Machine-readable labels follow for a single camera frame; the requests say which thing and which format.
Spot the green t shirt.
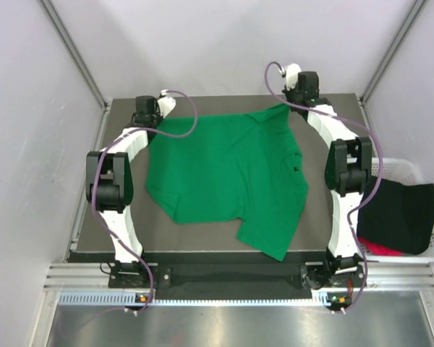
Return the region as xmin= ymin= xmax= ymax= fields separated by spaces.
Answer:
xmin=145 ymin=104 xmax=309 ymax=261

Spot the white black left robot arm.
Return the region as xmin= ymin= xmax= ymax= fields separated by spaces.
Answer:
xmin=85 ymin=95 xmax=162 ymax=288

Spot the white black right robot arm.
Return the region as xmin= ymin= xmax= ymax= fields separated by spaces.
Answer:
xmin=281 ymin=64 xmax=373 ymax=289

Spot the red t shirt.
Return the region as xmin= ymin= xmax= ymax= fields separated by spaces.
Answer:
xmin=358 ymin=237 xmax=402 ymax=257

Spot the black t shirt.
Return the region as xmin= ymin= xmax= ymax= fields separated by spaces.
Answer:
xmin=357 ymin=179 xmax=434 ymax=255

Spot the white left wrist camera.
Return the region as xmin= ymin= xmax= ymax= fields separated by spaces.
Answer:
xmin=158 ymin=90 xmax=176 ymax=119

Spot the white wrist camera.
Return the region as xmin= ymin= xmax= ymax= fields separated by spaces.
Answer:
xmin=281 ymin=64 xmax=302 ymax=90
xmin=158 ymin=90 xmax=176 ymax=119

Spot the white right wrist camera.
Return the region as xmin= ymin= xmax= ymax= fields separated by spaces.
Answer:
xmin=281 ymin=64 xmax=302 ymax=90

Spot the aluminium left frame post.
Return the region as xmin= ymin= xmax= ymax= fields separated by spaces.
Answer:
xmin=38 ymin=0 xmax=111 ymax=111

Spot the aluminium frame post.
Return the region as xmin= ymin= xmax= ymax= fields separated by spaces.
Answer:
xmin=38 ymin=0 xmax=111 ymax=111
xmin=359 ymin=0 xmax=430 ymax=106

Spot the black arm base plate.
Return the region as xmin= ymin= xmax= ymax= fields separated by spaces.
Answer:
xmin=108 ymin=262 xmax=363 ymax=291

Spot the grey slotted cable duct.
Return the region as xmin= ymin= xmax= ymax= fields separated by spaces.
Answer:
xmin=58 ymin=291 xmax=352 ymax=307

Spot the aluminium right frame post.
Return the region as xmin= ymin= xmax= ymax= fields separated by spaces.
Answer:
xmin=359 ymin=0 xmax=430 ymax=106

